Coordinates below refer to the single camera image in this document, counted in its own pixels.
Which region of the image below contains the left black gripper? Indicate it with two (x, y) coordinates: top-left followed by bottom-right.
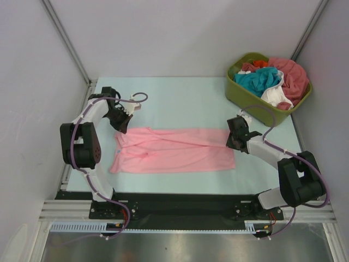
(104, 107), (133, 134)

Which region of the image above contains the pink t shirt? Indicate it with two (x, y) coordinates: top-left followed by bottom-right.
(109, 127), (236, 174)

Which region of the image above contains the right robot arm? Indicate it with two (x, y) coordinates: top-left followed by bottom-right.
(226, 116), (328, 219)

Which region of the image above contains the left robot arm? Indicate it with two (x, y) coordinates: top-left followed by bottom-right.
(59, 87), (140, 218)

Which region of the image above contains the olive green plastic bin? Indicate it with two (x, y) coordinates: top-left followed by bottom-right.
(225, 52), (313, 127)

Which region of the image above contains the white t shirt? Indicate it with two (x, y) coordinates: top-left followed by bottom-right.
(237, 69), (295, 109)

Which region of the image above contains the teal t shirt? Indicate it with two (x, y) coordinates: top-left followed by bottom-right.
(233, 67), (283, 98)

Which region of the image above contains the orange t shirt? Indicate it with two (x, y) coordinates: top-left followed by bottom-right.
(252, 60), (268, 68)

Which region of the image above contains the coral red t shirt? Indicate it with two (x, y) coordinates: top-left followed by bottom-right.
(241, 57), (309, 108)

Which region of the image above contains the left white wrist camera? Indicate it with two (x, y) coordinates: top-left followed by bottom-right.
(123, 94), (141, 116)

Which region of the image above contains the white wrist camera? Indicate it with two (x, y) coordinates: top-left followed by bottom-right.
(237, 110), (252, 127)
(123, 94), (141, 116)

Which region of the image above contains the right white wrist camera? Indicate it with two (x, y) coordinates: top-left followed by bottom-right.
(237, 110), (252, 127)

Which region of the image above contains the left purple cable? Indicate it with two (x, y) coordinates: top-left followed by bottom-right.
(51, 92), (149, 242)

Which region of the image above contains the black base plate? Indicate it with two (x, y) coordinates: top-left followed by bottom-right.
(55, 191), (288, 233)

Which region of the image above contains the white slotted cable duct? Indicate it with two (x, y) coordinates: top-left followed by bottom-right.
(50, 222), (270, 234)

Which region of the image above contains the aluminium frame rail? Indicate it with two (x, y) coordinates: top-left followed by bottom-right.
(39, 200), (336, 223)

